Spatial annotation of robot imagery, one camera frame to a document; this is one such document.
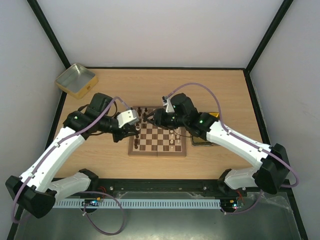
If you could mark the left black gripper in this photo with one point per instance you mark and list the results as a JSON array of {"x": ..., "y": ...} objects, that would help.
[{"x": 124, "y": 132}]

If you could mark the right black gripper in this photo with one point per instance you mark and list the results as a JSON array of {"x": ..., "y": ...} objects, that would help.
[{"x": 157, "y": 118}]

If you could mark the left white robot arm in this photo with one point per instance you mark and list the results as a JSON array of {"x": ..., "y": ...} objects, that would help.
[{"x": 36, "y": 191}]

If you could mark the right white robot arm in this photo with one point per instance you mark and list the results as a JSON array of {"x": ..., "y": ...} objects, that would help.
[{"x": 269, "y": 164}]

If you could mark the wooden chess board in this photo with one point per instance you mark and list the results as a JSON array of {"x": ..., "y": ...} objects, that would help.
[{"x": 153, "y": 141}]

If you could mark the gold green tin box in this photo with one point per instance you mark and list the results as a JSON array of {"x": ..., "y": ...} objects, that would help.
[{"x": 199, "y": 142}]

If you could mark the empty silver tin lid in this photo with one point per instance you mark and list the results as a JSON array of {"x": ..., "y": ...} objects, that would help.
[{"x": 76, "y": 81}]

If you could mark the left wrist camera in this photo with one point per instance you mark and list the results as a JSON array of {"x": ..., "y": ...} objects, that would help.
[{"x": 127, "y": 117}]

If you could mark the white slotted cable duct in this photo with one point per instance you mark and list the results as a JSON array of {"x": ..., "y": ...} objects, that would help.
[{"x": 74, "y": 203}]

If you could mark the black aluminium frame rail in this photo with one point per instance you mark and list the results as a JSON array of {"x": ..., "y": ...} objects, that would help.
[{"x": 203, "y": 187}]

